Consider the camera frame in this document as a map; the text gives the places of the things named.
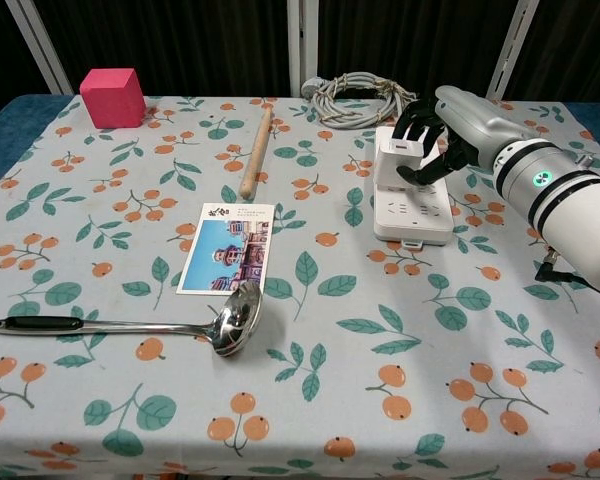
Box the steel ladle black handle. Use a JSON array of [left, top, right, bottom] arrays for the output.
[[0, 280, 265, 359]]

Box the red cube block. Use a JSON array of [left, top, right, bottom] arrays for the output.
[[78, 68, 148, 131]]

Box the grey metal frame post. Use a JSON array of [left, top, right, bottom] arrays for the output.
[[4, 0, 75, 97], [286, 0, 322, 99], [483, 0, 542, 102]]

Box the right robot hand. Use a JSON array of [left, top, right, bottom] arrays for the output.
[[392, 84, 531, 187]]

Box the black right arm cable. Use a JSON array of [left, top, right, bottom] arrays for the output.
[[533, 248, 600, 322]]

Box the black pleated curtain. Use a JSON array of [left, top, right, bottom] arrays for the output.
[[502, 0, 600, 109], [0, 0, 57, 129], [33, 0, 292, 98], [317, 0, 525, 101]]

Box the building photo postcard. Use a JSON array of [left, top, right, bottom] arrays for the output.
[[175, 201, 274, 297]]

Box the small white square block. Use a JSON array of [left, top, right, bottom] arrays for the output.
[[375, 139, 424, 191]]

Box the white power strip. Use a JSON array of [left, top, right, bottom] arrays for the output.
[[372, 125, 457, 251]]

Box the wooden stick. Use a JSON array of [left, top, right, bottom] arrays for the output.
[[238, 103, 274, 200]]

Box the grey cable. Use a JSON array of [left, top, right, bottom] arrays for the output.
[[301, 72, 422, 131]]

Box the floral leaf tablecloth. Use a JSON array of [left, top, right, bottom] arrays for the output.
[[0, 94, 600, 480]]

